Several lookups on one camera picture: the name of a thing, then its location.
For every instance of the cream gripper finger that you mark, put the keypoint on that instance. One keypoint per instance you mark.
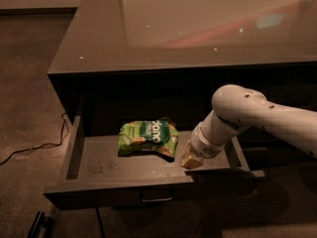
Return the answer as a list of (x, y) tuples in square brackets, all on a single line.
[(190, 158)]

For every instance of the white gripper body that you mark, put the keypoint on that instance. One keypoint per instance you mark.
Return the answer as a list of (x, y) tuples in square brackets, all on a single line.
[(205, 145)]

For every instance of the drawer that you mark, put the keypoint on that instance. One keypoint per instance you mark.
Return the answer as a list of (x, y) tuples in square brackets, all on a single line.
[(94, 175)]

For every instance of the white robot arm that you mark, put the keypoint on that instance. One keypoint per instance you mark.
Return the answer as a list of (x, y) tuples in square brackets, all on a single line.
[(236, 109)]

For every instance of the dark grey drawer cabinet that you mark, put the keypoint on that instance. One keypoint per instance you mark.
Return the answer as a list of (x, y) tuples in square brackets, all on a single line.
[(149, 49)]

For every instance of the green snack bag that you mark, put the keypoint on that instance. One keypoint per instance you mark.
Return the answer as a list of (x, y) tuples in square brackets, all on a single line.
[(158, 136)]

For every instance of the black metal floor object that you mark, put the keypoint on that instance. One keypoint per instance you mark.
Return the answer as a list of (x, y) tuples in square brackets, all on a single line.
[(41, 227)]

